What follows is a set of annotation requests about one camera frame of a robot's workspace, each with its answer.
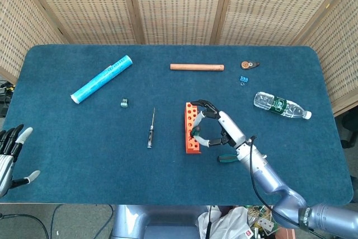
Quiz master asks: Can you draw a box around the woven folding screen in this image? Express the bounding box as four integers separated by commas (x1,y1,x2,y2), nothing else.
0,0,358,116

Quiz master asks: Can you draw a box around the black floor cable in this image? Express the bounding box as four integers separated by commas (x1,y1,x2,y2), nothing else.
0,213,51,239

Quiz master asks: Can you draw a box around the clear plastic water bottle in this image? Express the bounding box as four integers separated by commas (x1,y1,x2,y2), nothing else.
253,91,313,120

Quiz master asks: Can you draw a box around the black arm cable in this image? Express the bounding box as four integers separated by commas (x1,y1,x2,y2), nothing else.
247,135,322,234

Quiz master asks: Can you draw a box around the light blue printed tube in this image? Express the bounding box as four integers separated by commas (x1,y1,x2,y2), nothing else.
70,55,133,105

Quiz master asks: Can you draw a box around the black chair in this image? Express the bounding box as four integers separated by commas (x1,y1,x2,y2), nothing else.
341,110,358,149

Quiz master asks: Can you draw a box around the playing card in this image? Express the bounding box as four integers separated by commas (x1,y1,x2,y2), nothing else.
256,217,274,233

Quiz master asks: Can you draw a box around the black precision screwdriver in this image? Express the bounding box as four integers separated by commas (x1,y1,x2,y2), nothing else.
146,107,157,149

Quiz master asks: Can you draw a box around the brown correction tape dispenser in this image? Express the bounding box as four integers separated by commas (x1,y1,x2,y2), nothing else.
239,60,260,70

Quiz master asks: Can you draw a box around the black torso cable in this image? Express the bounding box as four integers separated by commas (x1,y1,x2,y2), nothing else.
206,204,213,239

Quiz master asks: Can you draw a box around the blue-grey robot torso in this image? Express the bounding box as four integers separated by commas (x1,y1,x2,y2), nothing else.
110,204,213,239

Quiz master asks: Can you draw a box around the green handled tool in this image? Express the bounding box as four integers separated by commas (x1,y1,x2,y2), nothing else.
217,153,238,164

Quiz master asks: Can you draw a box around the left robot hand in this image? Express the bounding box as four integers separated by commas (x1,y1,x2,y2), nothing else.
0,124,41,198

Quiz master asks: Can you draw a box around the white plastic bag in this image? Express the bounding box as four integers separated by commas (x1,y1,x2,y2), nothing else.
197,207,254,239

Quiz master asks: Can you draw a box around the wooden rod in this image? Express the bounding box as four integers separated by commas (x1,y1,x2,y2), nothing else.
169,63,225,72

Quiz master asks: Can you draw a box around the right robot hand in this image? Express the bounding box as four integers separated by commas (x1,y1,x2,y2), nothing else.
191,99,247,149

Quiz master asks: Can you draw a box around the blue table cloth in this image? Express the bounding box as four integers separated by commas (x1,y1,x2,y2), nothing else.
0,44,354,205

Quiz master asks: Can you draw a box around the orange bit holder block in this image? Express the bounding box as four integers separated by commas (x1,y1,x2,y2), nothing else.
184,102,202,155

